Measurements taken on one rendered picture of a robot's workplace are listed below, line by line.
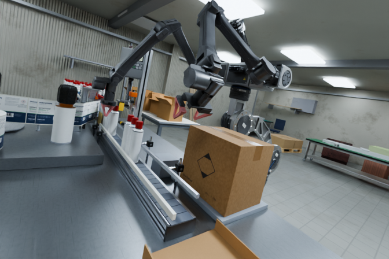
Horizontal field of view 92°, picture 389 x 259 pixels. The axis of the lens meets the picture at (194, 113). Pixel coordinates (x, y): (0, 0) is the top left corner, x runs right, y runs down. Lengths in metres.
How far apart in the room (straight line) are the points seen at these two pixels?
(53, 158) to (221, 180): 0.72
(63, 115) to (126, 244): 0.71
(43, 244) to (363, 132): 9.03
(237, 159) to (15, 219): 0.67
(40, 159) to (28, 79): 4.61
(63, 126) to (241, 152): 0.86
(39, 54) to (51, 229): 5.03
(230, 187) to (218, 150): 0.14
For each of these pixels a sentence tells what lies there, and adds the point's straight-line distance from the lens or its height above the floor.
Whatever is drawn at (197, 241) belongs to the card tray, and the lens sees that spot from 0.68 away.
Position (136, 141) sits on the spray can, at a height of 0.99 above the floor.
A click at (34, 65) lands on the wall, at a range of 5.55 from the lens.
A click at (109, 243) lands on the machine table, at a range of 0.65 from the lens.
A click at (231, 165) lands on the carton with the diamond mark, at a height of 1.04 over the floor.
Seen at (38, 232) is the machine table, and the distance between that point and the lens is 0.71.
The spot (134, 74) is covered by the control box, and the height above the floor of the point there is 1.31.
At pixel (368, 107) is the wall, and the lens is 9.17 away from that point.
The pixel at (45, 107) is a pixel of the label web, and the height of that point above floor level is 1.02.
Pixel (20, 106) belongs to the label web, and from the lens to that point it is 1.36.
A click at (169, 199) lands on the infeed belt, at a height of 0.88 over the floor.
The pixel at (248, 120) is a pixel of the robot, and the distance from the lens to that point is 1.28.
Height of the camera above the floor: 1.26
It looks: 6 degrees down
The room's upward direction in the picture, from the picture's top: 12 degrees clockwise
